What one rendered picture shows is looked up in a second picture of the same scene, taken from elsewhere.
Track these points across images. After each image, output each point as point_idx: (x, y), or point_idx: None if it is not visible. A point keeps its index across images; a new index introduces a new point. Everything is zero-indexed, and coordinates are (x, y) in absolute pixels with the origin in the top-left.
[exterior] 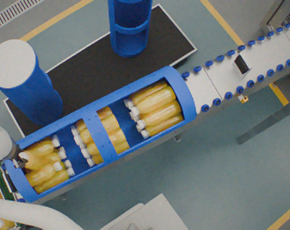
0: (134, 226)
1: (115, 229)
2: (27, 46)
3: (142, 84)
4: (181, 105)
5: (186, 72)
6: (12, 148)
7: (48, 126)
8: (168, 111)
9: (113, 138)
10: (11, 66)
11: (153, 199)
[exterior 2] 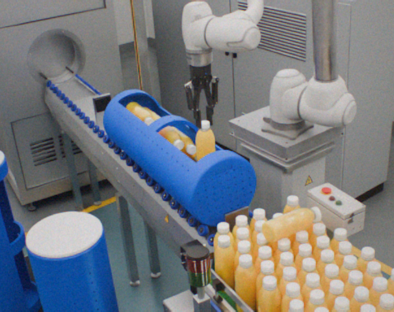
0: (264, 126)
1: (270, 138)
2: (43, 220)
3: (123, 110)
4: (147, 93)
5: (104, 138)
6: None
7: (164, 155)
8: (150, 110)
9: (175, 130)
10: (70, 231)
11: (235, 123)
